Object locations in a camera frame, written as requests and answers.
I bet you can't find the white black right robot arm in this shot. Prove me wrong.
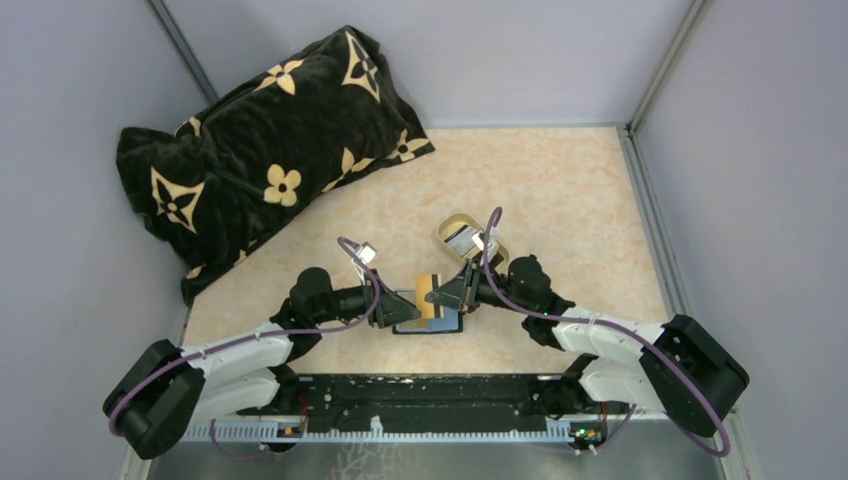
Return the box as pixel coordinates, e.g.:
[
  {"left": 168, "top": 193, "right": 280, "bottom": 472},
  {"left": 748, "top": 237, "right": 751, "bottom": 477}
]
[{"left": 426, "top": 255, "right": 750, "bottom": 437}]

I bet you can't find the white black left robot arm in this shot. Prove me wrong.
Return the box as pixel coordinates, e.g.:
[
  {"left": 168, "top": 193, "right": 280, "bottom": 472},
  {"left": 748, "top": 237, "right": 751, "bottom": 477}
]
[{"left": 102, "top": 267, "right": 421, "bottom": 459}]

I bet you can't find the gold card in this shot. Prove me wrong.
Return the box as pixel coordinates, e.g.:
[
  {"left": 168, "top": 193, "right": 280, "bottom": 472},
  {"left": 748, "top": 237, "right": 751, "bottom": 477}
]
[{"left": 415, "top": 273, "right": 442, "bottom": 328}]

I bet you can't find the black leather card wallet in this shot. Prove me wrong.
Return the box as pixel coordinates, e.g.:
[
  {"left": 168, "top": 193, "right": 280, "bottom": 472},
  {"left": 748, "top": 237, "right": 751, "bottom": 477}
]
[{"left": 392, "top": 307, "right": 464, "bottom": 335}]

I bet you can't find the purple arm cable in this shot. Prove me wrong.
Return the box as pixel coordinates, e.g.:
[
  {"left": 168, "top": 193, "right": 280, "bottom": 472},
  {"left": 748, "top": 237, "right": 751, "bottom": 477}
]
[
  {"left": 107, "top": 237, "right": 384, "bottom": 462},
  {"left": 480, "top": 206, "right": 732, "bottom": 458}
]

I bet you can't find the aluminium right side rail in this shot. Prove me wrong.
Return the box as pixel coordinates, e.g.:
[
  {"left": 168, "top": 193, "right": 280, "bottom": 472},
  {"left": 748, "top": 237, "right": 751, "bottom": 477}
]
[{"left": 616, "top": 124, "right": 691, "bottom": 317}]

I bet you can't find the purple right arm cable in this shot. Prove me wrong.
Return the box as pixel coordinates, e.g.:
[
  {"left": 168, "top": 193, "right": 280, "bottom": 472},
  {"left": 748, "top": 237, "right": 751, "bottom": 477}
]
[{"left": 480, "top": 206, "right": 732, "bottom": 458}]

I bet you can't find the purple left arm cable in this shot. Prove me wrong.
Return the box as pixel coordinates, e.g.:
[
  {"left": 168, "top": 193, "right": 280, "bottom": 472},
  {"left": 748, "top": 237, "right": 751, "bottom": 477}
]
[{"left": 107, "top": 237, "right": 384, "bottom": 462}]

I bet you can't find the black floral pillow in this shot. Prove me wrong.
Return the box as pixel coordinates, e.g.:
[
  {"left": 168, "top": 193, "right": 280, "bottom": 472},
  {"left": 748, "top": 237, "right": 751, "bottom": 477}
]
[{"left": 115, "top": 25, "right": 434, "bottom": 303}]

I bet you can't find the aluminium frame rail front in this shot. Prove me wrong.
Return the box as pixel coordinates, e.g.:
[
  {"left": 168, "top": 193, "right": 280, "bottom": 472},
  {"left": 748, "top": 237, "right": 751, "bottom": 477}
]
[{"left": 137, "top": 374, "right": 739, "bottom": 445}]

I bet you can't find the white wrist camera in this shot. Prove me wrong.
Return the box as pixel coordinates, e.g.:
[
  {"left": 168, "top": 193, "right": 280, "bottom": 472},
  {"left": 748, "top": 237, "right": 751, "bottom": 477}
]
[
  {"left": 472, "top": 230, "right": 500, "bottom": 257},
  {"left": 355, "top": 242, "right": 377, "bottom": 265}
]

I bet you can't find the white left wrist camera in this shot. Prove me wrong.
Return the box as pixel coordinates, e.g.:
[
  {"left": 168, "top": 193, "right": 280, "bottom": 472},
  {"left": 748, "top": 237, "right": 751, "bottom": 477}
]
[{"left": 355, "top": 242, "right": 377, "bottom": 265}]

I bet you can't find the beige oval card holder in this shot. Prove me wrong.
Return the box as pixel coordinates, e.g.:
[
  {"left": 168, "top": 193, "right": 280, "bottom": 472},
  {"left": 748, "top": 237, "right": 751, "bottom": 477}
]
[{"left": 436, "top": 212, "right": 510, "bottom": 273}]

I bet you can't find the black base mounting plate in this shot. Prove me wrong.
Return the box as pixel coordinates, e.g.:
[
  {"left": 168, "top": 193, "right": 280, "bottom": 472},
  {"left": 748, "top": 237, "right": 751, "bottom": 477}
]
[{"left": 240, "top": 374, "right": 629, "bottom": 434}]

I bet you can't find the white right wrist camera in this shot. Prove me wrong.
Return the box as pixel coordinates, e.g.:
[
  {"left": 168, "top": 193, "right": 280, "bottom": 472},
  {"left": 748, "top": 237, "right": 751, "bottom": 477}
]
[{"left": 472, "top": 230, "right": 500, "bottom": 257}]

